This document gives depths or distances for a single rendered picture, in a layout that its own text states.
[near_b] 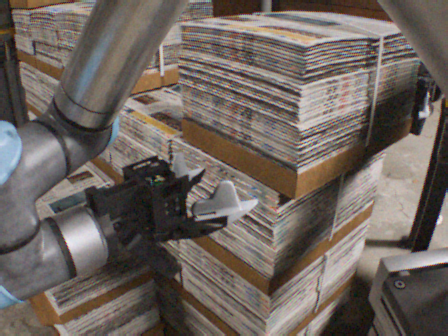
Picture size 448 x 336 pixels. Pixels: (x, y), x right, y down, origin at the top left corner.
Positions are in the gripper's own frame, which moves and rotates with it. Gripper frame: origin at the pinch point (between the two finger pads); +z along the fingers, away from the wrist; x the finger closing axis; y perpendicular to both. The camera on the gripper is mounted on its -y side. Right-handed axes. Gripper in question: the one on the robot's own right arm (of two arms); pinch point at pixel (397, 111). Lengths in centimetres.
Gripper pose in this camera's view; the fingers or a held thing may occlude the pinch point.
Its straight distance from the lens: 96.1
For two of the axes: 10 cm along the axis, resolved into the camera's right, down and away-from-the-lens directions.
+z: -7.5, 3.2, -5.7
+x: 6.6, 3.6, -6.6
